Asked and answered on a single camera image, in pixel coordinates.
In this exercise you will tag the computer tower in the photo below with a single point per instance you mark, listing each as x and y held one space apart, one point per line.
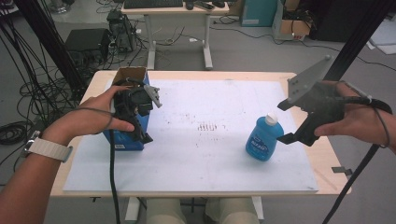
123 31

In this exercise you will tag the black equipment case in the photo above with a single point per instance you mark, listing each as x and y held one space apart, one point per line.
87 40

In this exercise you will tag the black keyboard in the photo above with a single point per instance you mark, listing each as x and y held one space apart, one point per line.
152 3

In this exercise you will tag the white band wristwatch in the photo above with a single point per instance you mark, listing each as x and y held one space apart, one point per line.
49 149

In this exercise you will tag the black metal stand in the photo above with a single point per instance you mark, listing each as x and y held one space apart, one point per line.
49 40
361 34

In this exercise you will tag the brown cardboard box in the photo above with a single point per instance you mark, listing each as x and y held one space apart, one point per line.
292 28

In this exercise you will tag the person's right leg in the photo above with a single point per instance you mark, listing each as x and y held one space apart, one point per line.
232 213

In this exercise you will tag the grey tape strip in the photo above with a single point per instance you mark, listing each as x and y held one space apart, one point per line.
341 170

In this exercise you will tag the teal box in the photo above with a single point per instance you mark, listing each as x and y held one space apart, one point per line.
258 12

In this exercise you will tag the person's right hand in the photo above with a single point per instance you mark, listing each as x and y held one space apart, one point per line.
361 124

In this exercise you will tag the white paper sheets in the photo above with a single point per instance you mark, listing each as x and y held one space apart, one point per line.
384 35

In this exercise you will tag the white table mat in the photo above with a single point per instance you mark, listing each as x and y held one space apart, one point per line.
199 155

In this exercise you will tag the wooden table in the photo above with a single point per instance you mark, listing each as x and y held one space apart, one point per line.
193 74

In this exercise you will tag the white desk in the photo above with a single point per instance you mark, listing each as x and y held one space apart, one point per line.
174 10

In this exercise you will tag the black computer mouse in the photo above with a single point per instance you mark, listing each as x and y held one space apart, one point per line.
189 5

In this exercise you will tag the blue cardboard box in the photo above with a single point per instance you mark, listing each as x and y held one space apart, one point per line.
124 141

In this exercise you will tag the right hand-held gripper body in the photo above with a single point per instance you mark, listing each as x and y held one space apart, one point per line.
323 102

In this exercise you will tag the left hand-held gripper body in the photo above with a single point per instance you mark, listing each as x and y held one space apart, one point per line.
130 99

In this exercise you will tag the blue bottle with white cap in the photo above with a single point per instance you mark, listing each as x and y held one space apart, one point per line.
263 140

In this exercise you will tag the person's left hand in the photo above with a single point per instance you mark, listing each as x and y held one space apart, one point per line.
90 119

